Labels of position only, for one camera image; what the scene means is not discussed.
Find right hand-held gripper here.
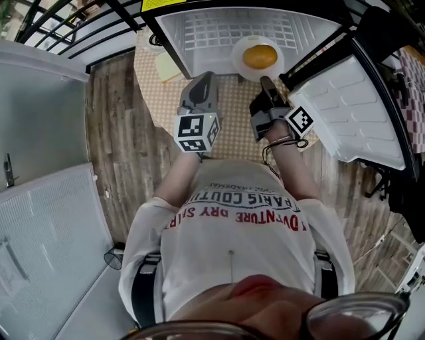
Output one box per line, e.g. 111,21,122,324
248,76,316,144

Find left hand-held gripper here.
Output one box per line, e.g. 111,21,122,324
173,71,223,155

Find yellow round food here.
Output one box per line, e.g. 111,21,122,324
242,44,279,70

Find white round bowl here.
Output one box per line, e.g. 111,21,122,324
230,35,286,82

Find person's right forearm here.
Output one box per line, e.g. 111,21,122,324
264,127,322,203

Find person's left forearm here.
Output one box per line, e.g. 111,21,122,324
153,151,204,204

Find beige checked cloth table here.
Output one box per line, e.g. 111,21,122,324
133,28,320,161

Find pale yellow cloth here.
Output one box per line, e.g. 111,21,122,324
155,50,183,84

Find black office chair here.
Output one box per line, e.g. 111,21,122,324
351,0,425,66

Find red checked cloth table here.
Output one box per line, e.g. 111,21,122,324
396,45,425,154

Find black metal railing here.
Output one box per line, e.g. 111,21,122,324
12,0,147,60

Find white printed t-shirt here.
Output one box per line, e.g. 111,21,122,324
118,158,357,330

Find frosted glass door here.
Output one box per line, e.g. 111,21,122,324
0,40,91,194

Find black mesh basket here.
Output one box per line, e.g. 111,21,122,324
103,246,124,270

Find person's face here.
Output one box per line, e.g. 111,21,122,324
161,274,410,340

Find black-rimmed glasses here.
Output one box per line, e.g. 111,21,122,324
118,291,412,340

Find black thin cord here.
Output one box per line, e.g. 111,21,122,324
261,138,309,179

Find white floor cable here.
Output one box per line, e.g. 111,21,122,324
351,218,410,267

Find black harness strap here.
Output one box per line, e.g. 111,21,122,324
313,248,340,297
131,251,161,329

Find black door handle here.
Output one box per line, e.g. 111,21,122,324
3,152,21,189

